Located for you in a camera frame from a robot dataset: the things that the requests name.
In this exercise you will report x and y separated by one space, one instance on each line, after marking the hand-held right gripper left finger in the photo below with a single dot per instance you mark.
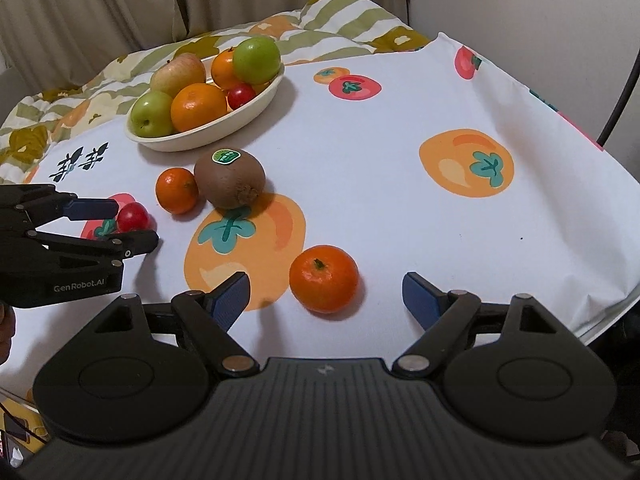
231 300

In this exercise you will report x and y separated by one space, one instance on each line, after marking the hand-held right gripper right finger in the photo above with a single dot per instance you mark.
422 300

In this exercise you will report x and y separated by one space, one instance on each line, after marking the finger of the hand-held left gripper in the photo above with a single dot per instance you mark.
92 209
135 244

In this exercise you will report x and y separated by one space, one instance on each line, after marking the red cherry tomato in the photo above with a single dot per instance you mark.
132 217
241 96

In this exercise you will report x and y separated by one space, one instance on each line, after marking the small tangerine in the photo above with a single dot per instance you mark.
324 280
176 190

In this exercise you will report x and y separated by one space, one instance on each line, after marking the green apple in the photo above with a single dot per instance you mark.
256 60
150 115

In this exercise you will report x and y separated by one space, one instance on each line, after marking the cream duck-print bowl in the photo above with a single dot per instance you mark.
200 140

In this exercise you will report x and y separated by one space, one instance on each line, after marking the large orange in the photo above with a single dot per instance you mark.
197 107
222 67

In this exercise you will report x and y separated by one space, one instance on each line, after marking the yellow-red apple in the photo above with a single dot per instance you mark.
175 75

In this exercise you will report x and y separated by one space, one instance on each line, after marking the person's left hand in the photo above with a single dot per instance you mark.
5 332

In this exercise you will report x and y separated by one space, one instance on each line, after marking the brown kiwi with sticker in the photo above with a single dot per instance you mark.
230 180

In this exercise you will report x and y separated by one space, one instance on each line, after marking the white fruit-print tablecloth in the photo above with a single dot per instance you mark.
375 185

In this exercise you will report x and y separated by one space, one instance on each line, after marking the floral striped blanket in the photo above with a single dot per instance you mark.
340 15

